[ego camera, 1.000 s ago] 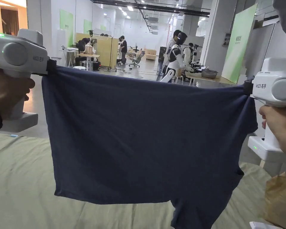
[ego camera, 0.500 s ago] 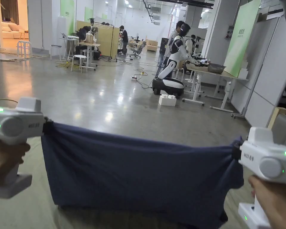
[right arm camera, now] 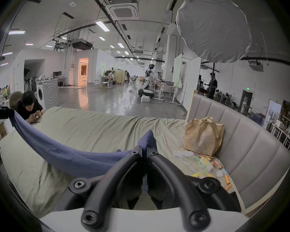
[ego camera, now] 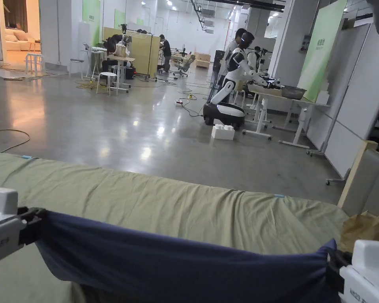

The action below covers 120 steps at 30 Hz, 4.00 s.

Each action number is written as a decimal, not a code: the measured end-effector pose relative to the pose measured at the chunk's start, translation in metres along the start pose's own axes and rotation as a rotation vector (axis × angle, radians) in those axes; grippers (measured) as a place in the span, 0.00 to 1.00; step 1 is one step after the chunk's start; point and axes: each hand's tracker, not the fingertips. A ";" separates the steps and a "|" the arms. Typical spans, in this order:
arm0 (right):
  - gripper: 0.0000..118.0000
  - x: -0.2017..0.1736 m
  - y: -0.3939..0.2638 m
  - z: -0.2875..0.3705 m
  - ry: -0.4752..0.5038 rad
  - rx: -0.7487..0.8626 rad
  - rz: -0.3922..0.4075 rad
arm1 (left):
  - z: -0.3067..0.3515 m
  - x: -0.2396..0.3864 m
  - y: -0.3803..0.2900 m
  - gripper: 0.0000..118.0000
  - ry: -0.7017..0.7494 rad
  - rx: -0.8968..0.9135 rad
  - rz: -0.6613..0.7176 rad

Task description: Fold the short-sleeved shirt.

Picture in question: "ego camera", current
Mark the brown paper bag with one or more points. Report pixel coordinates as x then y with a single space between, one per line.
366 228

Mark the green and white banner board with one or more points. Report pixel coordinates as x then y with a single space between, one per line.
319 53

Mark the white humanoid robot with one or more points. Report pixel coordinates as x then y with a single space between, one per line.
233 75

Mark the wooden desk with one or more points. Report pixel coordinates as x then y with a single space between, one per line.
123 68

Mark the white foam block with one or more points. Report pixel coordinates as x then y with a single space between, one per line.
223 132

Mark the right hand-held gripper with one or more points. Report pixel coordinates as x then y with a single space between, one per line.
366 271

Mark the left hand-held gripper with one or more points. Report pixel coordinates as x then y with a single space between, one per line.
1 227

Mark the dark blue shirt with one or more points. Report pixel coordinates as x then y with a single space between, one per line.
177 265

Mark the white power strip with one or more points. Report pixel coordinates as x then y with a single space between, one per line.
179 102

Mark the wooden crate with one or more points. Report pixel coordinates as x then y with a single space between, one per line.
202 60

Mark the beige sofa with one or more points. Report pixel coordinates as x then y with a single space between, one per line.
17 41

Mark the grey padded headboard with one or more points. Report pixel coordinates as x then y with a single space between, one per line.
371 186

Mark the bed with pale green sheet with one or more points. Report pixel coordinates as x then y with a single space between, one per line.
164 202

